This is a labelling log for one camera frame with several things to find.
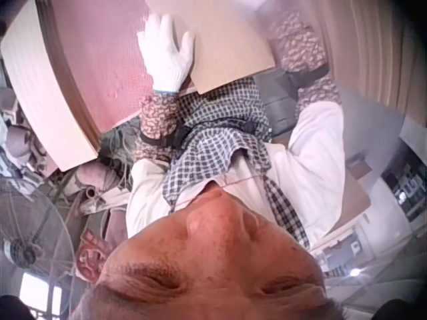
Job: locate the stack of pink boards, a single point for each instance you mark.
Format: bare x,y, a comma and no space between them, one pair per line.
96,60

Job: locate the black wrist band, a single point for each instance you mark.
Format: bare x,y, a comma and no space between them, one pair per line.
160,138
312,76

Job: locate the cluttered shelf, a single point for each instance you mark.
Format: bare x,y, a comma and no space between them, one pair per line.
405,190

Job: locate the tan cardboard sheet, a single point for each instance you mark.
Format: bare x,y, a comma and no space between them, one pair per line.
230,43

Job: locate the person's left hand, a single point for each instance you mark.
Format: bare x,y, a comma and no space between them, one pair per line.
165,63

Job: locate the red printed bag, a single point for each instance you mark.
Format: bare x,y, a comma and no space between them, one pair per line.
90,258

